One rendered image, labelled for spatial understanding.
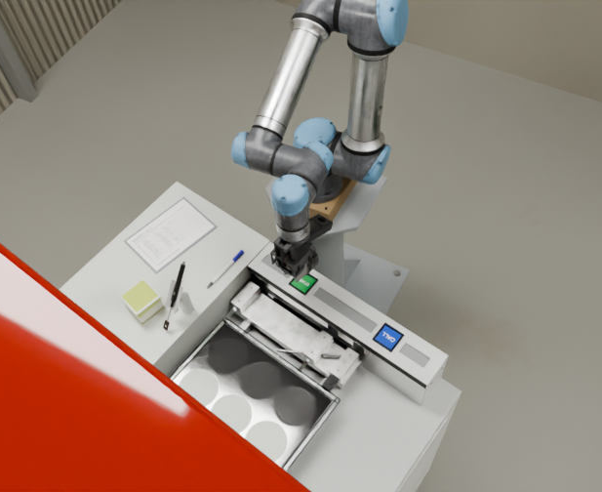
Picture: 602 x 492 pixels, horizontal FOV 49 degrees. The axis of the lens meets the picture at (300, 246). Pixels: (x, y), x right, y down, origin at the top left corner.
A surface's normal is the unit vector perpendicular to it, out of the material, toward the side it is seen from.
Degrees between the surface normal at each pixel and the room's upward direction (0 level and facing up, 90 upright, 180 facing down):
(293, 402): 0
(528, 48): 90
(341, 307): 0
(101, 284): 0
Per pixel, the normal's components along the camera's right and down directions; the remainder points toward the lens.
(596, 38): -0.48, 0.74
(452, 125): -0.05, -0.55
